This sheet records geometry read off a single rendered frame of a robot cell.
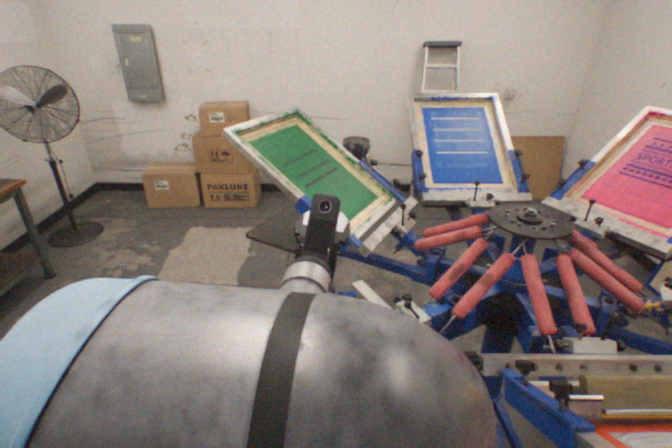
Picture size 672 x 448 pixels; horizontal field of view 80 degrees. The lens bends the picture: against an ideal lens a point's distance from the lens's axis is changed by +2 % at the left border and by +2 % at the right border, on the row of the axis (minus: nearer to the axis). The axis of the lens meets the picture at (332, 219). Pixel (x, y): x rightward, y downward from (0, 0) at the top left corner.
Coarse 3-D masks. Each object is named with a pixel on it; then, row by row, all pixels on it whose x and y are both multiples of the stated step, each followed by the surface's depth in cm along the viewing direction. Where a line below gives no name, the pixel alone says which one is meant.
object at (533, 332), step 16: (496, 240) 195; (432, 256) 179; (480, 256) 200; (496, 256) 184; (544, 256) 188; (432, 272) 178; (464, 272) 176; (480, 272) 173; (544, 272) 173; (576, 272) 177; (448, 288) 157; (496, 288) 163; (544, 288) 163; (448, 304) 153; (480, 304) 157; (528, 304) 154; (592, 304) 154; (608, 304) 150; (448, 320) 156; (464, 320) 148; (528, 320) 149; (608, 320) 147; (528, 336) 139; (544, 336) 136; (560, 336) 136; (576, 336) 136; (528, 352) 140; (544, 352) 135
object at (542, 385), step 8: (536, 384) 104; (544, 384) 104; (576, 384) 104; (552, 392) 103; (576, 432) 77; (584, 432) 77; (592, 432) 77; (576, 440) 76; (584, 440) 74; (592, 440) 73; (600, 440) 73
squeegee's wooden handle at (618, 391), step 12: (588, 384) 88; (600, 384) 88; (612, 384) 88; (624, 384) 88; (636, 384) 88; (648, 384) 88; (660, 384) 88; (612, 396) 87; (624, 396) 87; (636, 396) 87; (648, 396) 87; (660, 396) 87; (660, 408) 87
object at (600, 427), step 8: (600, 424) 88; (608, 424) 88; (616, 424) 88; (624, 424) 88; (632, 424) 88; (640, 424) 88; (648, 424) 88; (656, 424) 88; (664, 424) 88; (600, 432) 84; (616, 432) 84; (624, 432) 84; (632, 432) 84; (608, 440) 81; (616, 440) 81
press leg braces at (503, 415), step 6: (498, 402) 193; (498, 408) 192; (504, 408) 193; (498, 414) 193; (504, 414) 192; (504, 420) 191; (510, 420) 192; (504, 426) 191; (510, 426) 190; (510, 432) 189; (516, 432) 190; (510, 438) 189; (516, 438) 189; (510, 444) 190; (516, 444) 188
